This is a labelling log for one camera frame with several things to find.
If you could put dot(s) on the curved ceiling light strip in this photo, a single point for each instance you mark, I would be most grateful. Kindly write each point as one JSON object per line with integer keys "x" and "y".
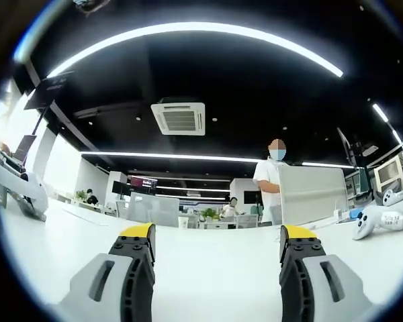
{"x": 188, "y": 27}

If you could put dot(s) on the dark computer monitor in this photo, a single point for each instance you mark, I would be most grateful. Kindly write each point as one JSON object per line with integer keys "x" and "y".
{"x": 26, "y": 147}

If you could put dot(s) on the grey desk partition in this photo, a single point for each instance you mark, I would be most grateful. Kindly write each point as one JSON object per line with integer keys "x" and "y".
{"x": 312, "y": 194}
{"x": 154, "y": 208}

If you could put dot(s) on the ceiling air conditioner vent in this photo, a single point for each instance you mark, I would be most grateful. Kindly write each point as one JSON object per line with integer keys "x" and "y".
{"x": 181, "y": 117}

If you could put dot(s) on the straight ceiling light strip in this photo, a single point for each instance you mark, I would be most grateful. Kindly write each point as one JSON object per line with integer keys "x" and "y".
{"x": 171, "y": 156}

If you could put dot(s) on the white handheld controller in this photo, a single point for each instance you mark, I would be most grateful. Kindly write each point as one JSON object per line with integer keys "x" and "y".
{"x": 389, "y": 198}
{"x": 366, "y": 223}

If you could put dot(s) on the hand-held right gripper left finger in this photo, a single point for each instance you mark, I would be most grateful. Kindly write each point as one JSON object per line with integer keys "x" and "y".
{"x": 84, "y": 295}

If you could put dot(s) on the black monitor on stand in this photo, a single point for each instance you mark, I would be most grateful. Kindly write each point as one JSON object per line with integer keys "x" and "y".
{"x": 120, "y": 187}

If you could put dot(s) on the potted green plant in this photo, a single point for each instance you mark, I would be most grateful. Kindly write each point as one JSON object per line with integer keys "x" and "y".
{"x": 81, "y": 195}

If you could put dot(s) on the hanging dark display screen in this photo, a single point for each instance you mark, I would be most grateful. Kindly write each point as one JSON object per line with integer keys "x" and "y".
{"x": 50, "y": 89}

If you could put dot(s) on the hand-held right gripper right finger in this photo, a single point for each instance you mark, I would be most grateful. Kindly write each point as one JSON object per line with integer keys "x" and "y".
{"x": 349, "y": 295}

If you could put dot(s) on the red wall screen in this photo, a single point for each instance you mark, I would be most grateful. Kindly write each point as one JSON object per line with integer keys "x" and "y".
{"x": 143, "y": 181}

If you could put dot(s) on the white framed board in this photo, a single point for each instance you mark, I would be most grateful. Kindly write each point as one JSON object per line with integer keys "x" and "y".
{"x": 389, "y": 174}

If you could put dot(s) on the white paper cup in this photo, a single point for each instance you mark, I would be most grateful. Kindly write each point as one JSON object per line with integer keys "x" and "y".
{"x": 183, "y": 222}

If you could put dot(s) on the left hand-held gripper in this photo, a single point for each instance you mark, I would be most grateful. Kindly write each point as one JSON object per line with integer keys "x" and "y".
{"x": 30, "y": 191}

